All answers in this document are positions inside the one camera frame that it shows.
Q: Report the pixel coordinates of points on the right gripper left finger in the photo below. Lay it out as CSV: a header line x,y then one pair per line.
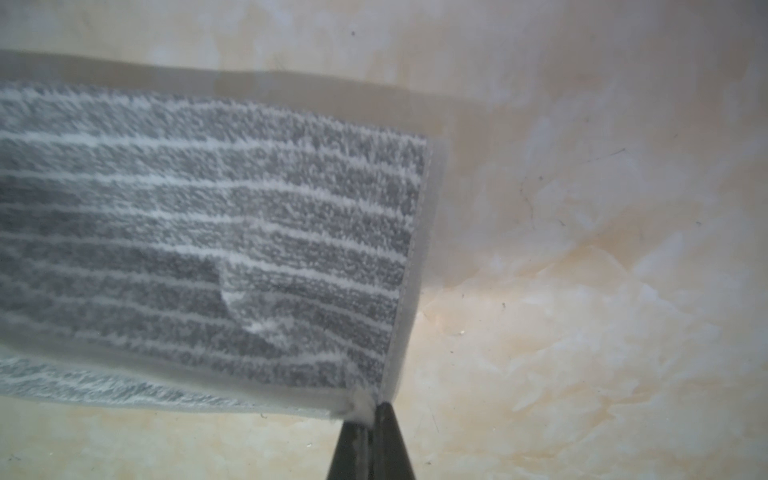
x,y
351,459

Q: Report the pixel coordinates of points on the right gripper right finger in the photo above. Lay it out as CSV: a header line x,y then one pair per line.
x,y
389,455

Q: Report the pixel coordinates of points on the grey striped square dishcloth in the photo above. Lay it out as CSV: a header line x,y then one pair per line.
x,y
185,253

